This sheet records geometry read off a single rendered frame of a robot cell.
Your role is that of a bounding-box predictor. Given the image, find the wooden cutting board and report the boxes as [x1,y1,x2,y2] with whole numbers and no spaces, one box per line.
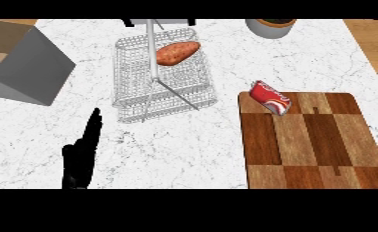
[238,91,378,190]

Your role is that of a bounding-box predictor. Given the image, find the orange sweet potato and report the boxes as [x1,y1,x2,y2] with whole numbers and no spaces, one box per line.
[156,40,203,67]

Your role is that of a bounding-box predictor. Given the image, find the red soda can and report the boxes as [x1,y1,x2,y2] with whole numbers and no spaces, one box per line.
[249,79,294,117]

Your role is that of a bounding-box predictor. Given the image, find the grey pot with brown rim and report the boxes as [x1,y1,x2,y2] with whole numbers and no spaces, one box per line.
[244,19,299,40]

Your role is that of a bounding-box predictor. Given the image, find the tiered wire basket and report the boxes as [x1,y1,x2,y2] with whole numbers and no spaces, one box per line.
[111,19,221,125]

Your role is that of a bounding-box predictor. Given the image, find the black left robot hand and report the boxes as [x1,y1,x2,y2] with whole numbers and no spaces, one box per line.
[61,107,105,190]

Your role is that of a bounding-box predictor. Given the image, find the grey box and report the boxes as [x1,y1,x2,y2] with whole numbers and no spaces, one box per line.
[0,20,79,107]

